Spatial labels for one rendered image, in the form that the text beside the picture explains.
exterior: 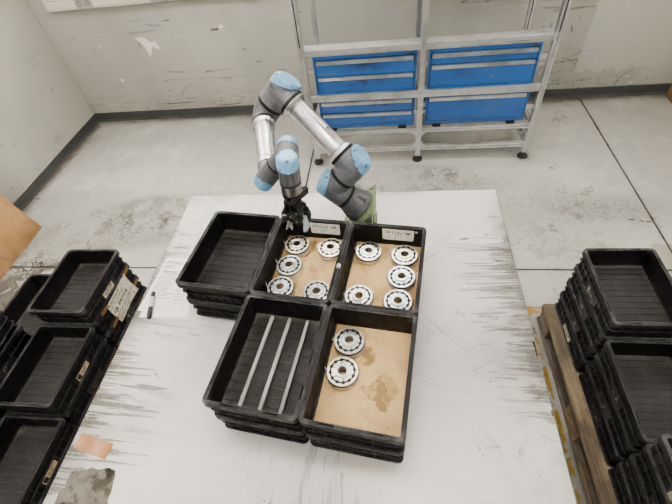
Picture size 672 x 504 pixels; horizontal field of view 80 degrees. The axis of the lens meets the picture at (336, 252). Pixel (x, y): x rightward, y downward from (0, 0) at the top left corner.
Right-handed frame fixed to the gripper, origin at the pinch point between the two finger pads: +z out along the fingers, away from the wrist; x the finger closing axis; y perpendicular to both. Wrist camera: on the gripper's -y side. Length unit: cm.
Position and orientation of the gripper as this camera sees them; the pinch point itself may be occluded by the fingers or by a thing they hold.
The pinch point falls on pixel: (299, 227)
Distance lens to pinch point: 158.9
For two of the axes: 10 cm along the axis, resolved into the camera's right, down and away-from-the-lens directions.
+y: -2.1, 7.5, -6.3
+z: 0.4, 6.5, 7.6
